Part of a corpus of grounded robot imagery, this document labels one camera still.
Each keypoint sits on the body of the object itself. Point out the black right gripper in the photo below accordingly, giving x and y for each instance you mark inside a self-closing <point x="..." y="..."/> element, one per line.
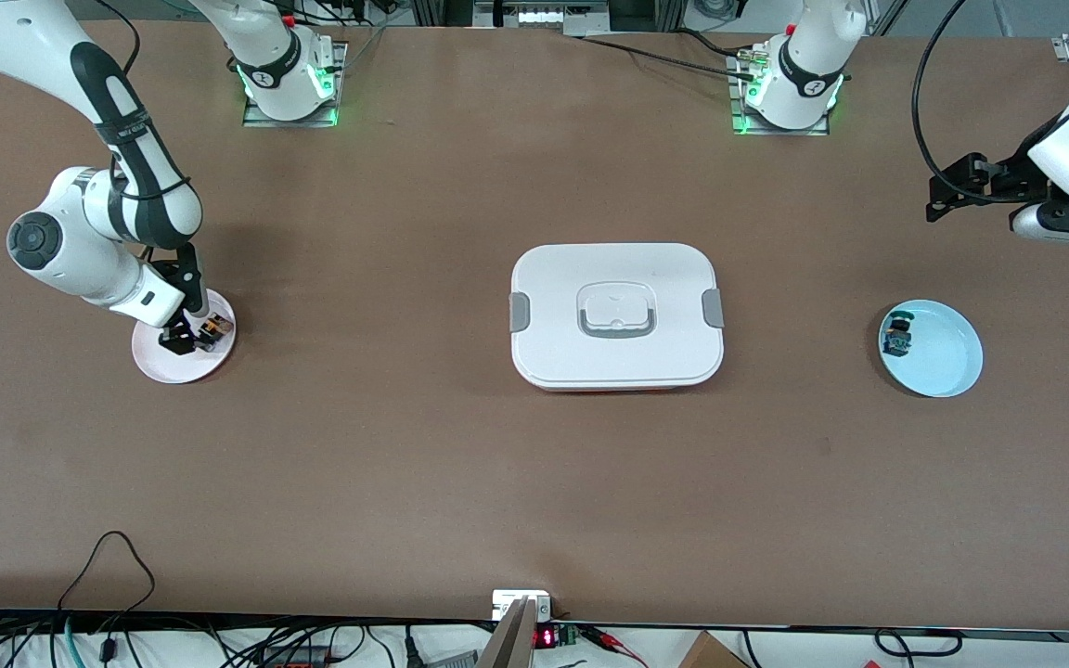
<point x="176" y="334"/>

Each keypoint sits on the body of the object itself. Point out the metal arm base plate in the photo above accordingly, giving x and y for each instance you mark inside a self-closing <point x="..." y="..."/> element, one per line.
<point x="743" y="130"/>
<point x="251" y="119"/>

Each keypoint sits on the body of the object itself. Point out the white lunch box grey clips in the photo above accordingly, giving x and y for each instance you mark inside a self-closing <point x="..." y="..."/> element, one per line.
<point x="618" y="357"/>

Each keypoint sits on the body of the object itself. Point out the white round plate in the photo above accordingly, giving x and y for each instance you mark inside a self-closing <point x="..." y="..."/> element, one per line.
<point x="168" y="364"/>

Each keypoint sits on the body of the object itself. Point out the light blue round plate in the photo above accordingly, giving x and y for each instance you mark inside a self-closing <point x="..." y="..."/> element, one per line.
<point x="938" y="357"/>

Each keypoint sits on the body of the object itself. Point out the red digit display module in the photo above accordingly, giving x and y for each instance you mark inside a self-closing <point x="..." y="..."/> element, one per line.
<point x="546" y="637"/>

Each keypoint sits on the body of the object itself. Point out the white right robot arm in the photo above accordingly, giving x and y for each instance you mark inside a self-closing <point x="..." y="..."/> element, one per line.
<point x="89" y="232"/>

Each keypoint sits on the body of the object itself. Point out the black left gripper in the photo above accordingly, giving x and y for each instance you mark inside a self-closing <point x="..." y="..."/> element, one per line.
<point x="1008" y="180"/>

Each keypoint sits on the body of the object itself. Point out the brown cardboard box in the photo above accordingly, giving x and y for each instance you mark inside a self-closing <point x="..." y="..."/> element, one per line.
<point x="706" y="654"/>

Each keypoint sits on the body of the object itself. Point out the white power block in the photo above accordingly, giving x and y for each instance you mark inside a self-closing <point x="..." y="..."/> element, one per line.
<point x="507" y="603"/>

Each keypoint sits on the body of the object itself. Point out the green black push-button switch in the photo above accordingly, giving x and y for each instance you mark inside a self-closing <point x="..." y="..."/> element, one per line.
<point x="897" y="336"/>

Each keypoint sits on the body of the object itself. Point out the wooden slat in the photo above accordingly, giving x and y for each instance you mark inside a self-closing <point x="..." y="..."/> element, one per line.
<point x="511" y="640"/>

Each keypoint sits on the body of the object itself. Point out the red clip lead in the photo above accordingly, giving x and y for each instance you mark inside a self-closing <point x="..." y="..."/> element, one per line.
<point x="604" y="637"/>

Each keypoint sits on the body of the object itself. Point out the orange black push-button switch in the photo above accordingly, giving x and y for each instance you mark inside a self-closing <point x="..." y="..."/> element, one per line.
<point x="218" y="327"/>

